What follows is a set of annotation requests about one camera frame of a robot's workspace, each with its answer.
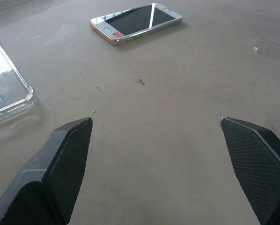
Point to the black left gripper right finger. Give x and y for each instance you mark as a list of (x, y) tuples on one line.
[(254, 164)]

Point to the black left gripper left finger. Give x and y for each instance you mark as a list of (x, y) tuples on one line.
[(58, 168)]

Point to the clear plastic phone case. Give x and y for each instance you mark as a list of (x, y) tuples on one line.
[(6, 86)]

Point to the small white debris bit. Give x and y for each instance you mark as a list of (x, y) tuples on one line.
[(255, 49)]

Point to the white and gold smartphone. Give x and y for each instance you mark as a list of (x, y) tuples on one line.
[(137, 22)]

